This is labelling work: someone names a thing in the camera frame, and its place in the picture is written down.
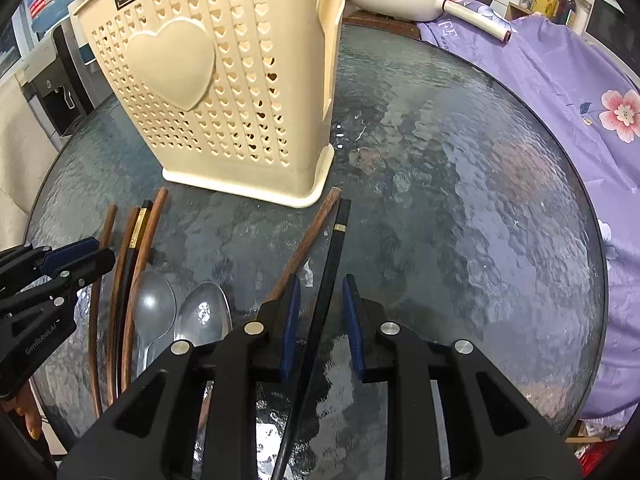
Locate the purple floral cloth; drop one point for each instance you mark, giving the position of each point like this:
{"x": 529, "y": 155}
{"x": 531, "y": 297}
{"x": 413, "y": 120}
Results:
{"x": 593, "y": 109}

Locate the person left hand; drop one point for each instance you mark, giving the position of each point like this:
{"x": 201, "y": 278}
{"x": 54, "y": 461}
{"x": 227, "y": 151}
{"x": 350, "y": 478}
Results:
{"x": 26, "y": 406}

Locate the silver metal spoon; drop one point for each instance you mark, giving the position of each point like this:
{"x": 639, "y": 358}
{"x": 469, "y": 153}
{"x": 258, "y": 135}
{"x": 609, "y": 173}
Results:
{"x": 204, "y": 317}

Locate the beige plastic utensil holder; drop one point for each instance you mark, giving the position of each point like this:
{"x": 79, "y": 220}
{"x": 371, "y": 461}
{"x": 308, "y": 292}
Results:
{"x": 231, "y": 95}

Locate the round glass table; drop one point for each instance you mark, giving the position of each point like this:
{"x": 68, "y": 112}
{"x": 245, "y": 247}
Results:
{"x": 467, "y": 221}

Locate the white cooking pot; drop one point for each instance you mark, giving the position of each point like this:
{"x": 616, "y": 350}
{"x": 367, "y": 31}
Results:
{"x": 424, "y": 11}

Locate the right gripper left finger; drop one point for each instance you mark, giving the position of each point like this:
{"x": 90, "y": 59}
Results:
{"x": 150, "y": 431}

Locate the white microwave oven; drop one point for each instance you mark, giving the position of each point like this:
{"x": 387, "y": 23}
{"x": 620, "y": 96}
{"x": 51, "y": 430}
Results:
{"x": 612, "y": 29}

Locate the white water dispenser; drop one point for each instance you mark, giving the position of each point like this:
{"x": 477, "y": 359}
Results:
{"x": 61, "y": 88}

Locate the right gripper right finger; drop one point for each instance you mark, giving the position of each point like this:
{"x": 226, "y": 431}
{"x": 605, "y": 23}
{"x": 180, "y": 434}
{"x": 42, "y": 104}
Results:
{"x": 492, "y": 431}

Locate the black gold-banded chopstick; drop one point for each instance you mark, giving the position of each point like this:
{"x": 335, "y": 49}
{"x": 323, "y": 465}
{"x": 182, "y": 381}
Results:
{"x": 321, "y": 310}
{"x": 135, "y": 230}

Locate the dark sauce bottle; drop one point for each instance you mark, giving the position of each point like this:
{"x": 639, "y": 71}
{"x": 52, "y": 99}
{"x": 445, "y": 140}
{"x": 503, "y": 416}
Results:
{"x": 565, "y": 13}

